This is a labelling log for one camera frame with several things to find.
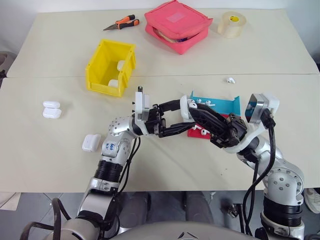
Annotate orange and black pliers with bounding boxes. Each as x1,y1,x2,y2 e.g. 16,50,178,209
102,14,141,32

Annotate blue and red tray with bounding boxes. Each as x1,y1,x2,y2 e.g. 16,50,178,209
187,89,243,139

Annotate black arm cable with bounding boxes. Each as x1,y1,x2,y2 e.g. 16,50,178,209
240,108,277,237
21,136,142,240

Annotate white sneaker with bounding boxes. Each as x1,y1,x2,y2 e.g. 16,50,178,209
303,187,320,214

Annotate yellow plastic bin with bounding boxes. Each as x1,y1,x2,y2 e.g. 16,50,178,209
85,38,137,99

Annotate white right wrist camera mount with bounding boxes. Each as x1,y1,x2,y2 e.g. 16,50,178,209
224,91,281,154

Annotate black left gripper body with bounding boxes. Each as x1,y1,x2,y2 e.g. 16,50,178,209
144,103,168,138

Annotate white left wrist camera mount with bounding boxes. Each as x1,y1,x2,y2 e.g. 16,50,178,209
131,86,152,136

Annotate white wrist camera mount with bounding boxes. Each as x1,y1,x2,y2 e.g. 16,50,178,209
131,86,152,136
224,91,281,154

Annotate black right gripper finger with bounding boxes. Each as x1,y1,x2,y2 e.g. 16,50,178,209
190,108,228,141
188,103,230,126

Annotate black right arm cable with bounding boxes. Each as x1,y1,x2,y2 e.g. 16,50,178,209
240,108,277,237

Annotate pale robot torso top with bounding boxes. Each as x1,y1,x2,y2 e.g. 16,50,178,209
109,220,266,240

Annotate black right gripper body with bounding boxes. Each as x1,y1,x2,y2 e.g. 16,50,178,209
210,112,249,150

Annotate dark grey rounded leg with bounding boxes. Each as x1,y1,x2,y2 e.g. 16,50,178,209
183,191,214,226
119,191,152,226

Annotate beige adhesive tape roll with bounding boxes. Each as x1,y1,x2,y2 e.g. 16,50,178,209
216,11,248,40

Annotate pink fabric zip pouch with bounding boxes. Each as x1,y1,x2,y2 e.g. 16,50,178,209
144,0,214,56

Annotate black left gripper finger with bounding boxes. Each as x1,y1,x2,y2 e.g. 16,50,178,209
162,120,198,139
157,98,182,114

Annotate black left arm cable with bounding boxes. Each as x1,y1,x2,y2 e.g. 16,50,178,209
21,136,142,240

